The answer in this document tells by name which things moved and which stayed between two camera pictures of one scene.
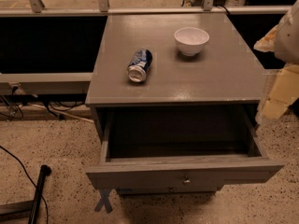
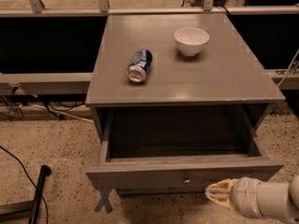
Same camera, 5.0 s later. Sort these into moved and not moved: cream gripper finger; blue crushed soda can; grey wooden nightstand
Moved: cream gripper finger
Not moved: blue crushed soda can; grey wooden nightstand
